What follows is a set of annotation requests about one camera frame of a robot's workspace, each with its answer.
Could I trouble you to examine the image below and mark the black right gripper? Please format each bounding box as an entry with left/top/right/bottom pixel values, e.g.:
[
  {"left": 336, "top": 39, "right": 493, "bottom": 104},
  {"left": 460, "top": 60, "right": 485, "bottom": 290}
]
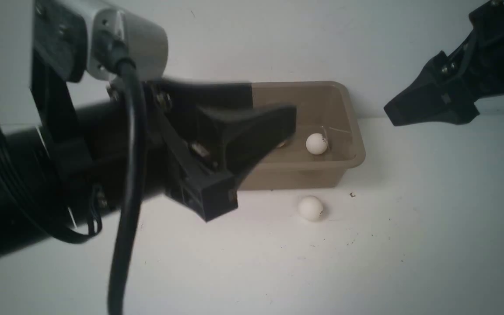
[{"left": 384, "top": 0, "right": 504, "bottom": 127}]

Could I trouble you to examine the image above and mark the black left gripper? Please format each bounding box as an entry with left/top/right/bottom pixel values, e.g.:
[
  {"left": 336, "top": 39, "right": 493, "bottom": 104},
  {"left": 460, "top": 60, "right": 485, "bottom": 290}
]
[{"left": 147, "top": 78, "right": 297, "bottom": 222}]

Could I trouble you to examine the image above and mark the tan plastic bin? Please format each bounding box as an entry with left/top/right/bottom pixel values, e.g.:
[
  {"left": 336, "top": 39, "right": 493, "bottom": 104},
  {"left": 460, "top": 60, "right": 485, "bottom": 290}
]
[{"left": 240, "top": 80, "right": 366, "bottom": 191}]

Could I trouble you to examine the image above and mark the white ball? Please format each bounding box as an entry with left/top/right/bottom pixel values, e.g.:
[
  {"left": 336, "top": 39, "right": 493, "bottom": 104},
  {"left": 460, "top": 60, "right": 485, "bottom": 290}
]
[
  {"left": 297, "top": 196, "right": 324, "bottom": 222},
  {"left": 305, "top": 133, "right": 329, "bottom": 155}
]

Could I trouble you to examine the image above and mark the white front ball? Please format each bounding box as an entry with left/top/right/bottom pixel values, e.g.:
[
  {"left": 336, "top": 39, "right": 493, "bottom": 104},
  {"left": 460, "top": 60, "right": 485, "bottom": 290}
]
[{"left": 297, "top": 196, "right": 324, "bottom": 222}]

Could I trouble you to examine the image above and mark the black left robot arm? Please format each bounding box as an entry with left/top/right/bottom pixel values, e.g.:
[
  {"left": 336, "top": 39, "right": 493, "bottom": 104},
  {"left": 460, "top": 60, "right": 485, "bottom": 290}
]
[{"left": 0, "top": 79, "right": 297, "bottom": 258}]

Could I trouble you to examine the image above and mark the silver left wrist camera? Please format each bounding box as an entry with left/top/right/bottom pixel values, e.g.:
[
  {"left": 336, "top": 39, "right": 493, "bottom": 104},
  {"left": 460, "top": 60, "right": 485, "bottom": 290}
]
[{"left": 32, "top": 0, "right": 168, "bottom": 83}]

